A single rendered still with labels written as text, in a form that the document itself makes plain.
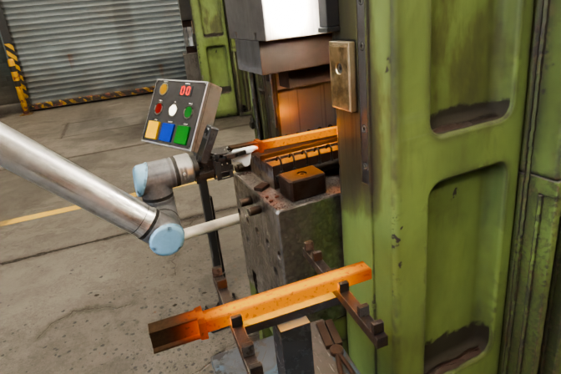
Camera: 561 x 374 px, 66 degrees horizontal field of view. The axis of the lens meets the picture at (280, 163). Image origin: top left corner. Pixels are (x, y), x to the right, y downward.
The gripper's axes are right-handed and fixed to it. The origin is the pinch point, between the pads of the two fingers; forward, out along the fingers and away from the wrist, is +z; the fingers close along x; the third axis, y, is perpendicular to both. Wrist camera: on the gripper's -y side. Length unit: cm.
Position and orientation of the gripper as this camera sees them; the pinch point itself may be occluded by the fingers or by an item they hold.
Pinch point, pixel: (252, 145)
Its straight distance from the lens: 135.8
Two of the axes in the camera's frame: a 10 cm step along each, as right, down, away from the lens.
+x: 4.3, 2.8, -8.6
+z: 9.0, -2.4, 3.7
